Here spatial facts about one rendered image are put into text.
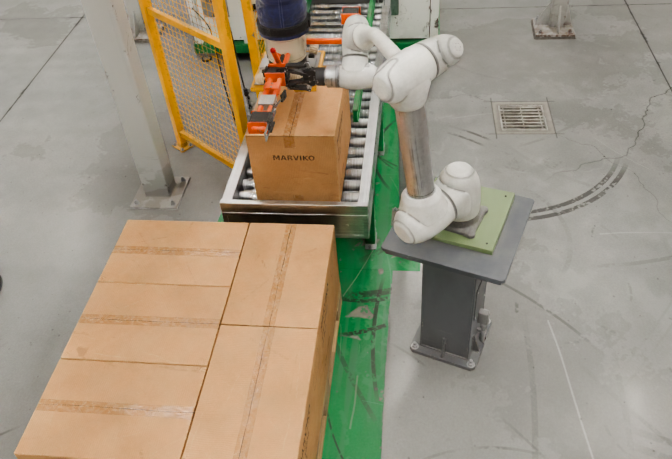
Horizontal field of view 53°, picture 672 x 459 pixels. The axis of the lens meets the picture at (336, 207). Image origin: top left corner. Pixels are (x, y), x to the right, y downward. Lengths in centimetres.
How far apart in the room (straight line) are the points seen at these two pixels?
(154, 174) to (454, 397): 219
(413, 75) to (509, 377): 162
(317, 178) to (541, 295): 130
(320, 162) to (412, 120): 88
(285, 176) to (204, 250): 50
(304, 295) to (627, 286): 172
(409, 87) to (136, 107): 210
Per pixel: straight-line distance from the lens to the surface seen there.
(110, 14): 368
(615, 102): 506
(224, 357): 269
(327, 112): 311
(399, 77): 214
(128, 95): 391
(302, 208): 315
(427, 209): 247
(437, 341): 324
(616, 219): 410
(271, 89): 277
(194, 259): 308
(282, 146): 303
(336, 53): 446
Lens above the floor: 267
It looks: 42 degrees down
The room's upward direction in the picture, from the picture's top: 5 degrees counter-clockwise
